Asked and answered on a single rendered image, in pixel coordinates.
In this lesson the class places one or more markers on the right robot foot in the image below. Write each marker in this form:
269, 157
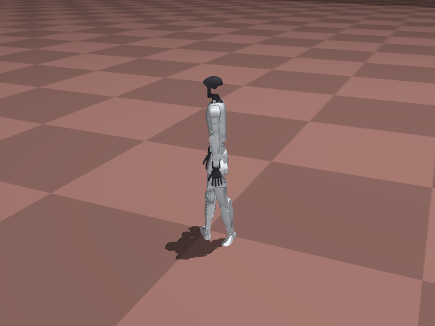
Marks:
206, 236

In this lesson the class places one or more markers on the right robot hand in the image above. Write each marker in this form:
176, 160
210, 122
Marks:
207, 158

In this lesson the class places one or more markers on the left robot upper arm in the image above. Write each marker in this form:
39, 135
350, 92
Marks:
215, 114

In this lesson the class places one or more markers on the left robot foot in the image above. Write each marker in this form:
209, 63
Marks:
228, 240

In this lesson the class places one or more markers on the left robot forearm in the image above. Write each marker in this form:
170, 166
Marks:
215, 150

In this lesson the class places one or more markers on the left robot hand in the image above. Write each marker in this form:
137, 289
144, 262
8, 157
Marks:
216, 174

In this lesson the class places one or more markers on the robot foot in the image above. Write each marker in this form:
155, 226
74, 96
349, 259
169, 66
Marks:
206, 236
228, 240

